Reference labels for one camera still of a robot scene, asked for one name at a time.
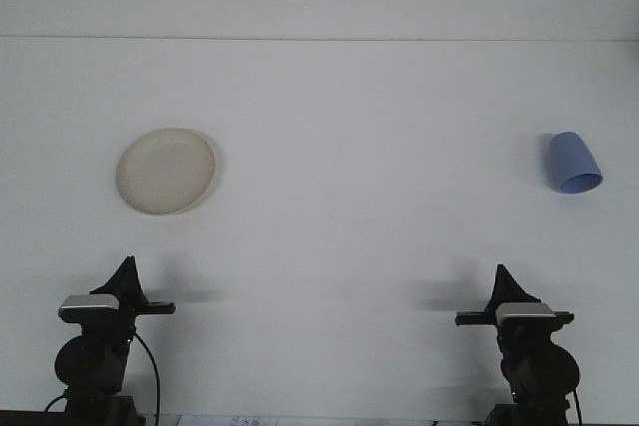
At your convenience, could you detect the pale blue cup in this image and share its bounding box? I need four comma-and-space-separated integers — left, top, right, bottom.
547, 131, 604, 196

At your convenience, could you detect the pale round plate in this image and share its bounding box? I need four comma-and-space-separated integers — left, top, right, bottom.
115, 127, 217, 216

